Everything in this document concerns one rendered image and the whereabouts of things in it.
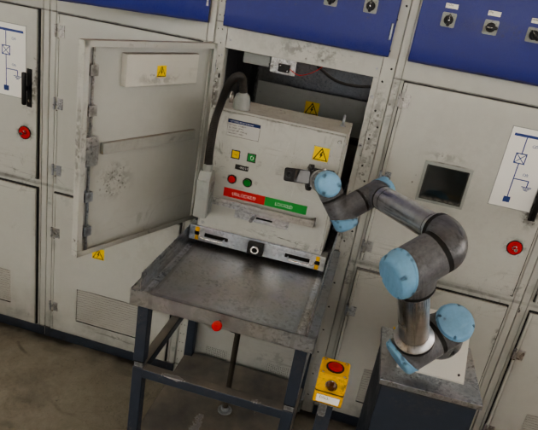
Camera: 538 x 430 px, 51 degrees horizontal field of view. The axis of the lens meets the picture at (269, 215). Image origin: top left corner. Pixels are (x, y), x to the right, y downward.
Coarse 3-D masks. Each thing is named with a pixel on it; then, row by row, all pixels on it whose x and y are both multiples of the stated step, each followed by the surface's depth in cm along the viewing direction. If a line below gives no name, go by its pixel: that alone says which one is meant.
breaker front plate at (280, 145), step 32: (224, 128) 204; (288, 128) 199; (224, 160) 208; (256, 160) 205; (288, 160) 203; (256, 192) 210; (288, 192) 207; (224, 224) 217; (256, 224) 214; (288, 224) 211; (320, 224) 208
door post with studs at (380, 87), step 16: (400, 16) 201; (400, 32) 203; (384, 64) 208; (384, 80) 210; (384, 96) 211; (368, 112) 215; (368, 128) 217; (368, 144) 219; (368, 160) 221; (352, 176) 225; (336, 240) 236; (352, 240) 234; (336, 272) 240; (336, 288) 243; (336, 304) 245; (320, 336) 253; (320, 352) 255; (304, 400) 266
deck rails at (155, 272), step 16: (176, 240) 208; (192, 240) 223; (160, 256) 194; (176, 256) 209; (144, 272) 183; (160, 272) 196; (320, 272) 216; (144, 288) 184; (320, 288) 199; (304, 320) 183
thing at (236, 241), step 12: (192, 228) 219; (204, 240) 220; (216, 240) 219; (228, 240) 218; (240, 240) 216; (252, 240) 215; (264, 252) 216; (276, 252) 215; (288, 252) 214; (300, 252) 212; (324, 252) 215; (300, 264) 214; (324, 264) 212
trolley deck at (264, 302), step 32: (192, 256) 212; (224, 256) 216; (256, 256) 220; (160, 288) 187; (192, 288) 190; (224, 288) 194; (256, 288) 197; (288, 288) 201; (192, 320) 183; (224, 320) 180; (256, 320) 179; (288, 320) 182; (320, 320) 185
